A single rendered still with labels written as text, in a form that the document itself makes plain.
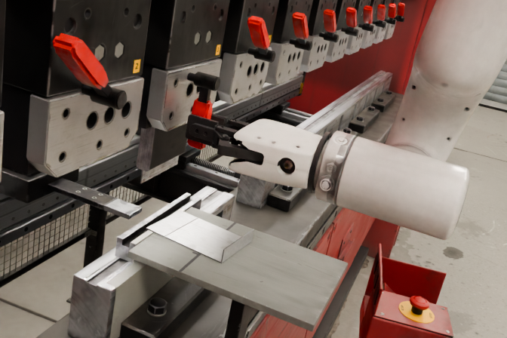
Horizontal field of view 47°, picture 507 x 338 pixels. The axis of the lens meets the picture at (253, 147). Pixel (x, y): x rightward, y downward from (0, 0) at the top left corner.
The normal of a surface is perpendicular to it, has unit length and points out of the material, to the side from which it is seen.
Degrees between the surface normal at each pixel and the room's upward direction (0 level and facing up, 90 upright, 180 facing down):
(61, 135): 90
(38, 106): 90
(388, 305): 0
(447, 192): 59
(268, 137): 7
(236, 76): 90
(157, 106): 90
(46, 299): 0
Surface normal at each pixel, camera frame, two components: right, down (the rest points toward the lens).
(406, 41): -0.37, 0.24
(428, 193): -0.27, -0.14
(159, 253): 0.18, -0.93
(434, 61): -0.79, 0.11
